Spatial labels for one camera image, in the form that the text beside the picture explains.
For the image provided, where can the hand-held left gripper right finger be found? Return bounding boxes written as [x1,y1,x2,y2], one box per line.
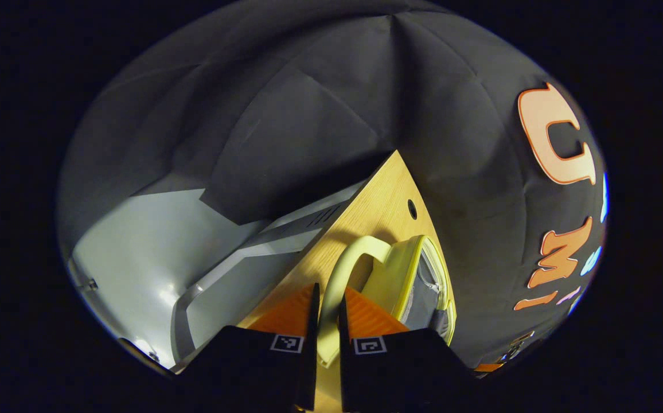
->
[338,286,478,413]

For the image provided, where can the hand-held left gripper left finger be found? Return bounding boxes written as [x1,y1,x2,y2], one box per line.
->
[180,282,321,413]

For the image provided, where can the pale yellow suitcase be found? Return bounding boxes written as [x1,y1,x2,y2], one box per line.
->
[315,234,458,369]

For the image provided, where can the black backdrop cloth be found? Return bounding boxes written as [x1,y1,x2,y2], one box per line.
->
[56,0,610,373]

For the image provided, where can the grey metal table frame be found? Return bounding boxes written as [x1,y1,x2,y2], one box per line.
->
[170,181,369,372]

